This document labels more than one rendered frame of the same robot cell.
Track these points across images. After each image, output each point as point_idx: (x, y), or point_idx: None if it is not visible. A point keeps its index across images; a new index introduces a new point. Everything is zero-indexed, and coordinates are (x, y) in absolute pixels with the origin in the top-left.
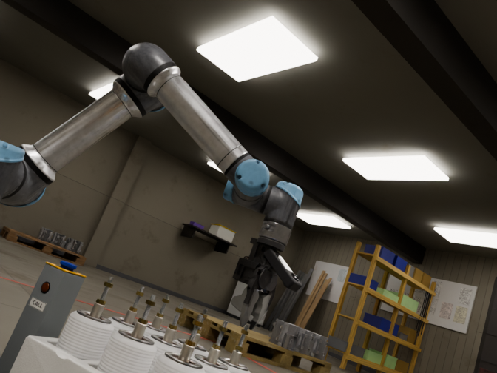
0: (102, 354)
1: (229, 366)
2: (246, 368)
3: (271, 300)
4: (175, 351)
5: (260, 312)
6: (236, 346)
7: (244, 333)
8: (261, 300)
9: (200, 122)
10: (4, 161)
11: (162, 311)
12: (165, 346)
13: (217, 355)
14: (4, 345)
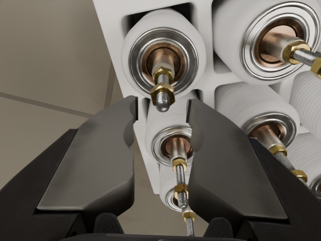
0: (304, 140)
1: (200, 47)
2: (160, 28)
3: (30, 174)
4: (283, 103)
5: (125, 120)
6: (173, 80)
7: (173, 87)
8: (133, 172)
9: None
10: None
11: (191, 223)
12: (297, 115)
13: (293, 36)
14: (172, 228)
